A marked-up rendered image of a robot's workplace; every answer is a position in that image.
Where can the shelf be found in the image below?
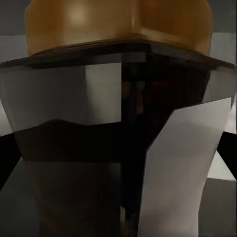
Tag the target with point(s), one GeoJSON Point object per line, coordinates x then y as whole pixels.
{"type": "Point", "coordinates": [12, 16]}
{"type": "Point", "coordinates": [19, 215]}

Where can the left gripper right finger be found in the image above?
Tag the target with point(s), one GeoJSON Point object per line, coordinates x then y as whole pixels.
{"type": "Point", "coordinates": [227, 149]}

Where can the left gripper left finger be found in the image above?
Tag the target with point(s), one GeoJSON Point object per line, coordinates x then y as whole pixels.
{"type": "Point", "coordinates": [9, 157]}

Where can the bottle of coffee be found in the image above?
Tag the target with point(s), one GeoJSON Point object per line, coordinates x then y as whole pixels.
{"type": "Point", "coordinates": [118, 111]}

